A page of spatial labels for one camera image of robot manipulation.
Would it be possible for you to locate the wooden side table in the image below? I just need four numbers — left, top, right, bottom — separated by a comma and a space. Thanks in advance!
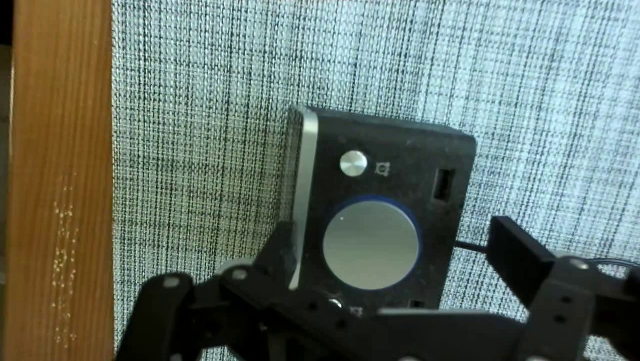
2, 0, 116, 361

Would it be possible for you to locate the thin black clock cable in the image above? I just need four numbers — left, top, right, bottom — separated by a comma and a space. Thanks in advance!
455, 239, 492, 255

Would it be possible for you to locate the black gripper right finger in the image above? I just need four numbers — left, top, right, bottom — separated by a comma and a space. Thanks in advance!
487, 214, 640, 361

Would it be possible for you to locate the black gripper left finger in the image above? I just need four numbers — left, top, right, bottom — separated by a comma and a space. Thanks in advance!
114, 218, 317, 361

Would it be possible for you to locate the grey woven placemat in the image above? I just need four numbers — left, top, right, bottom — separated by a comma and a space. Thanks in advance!
108, 0, 640, 361

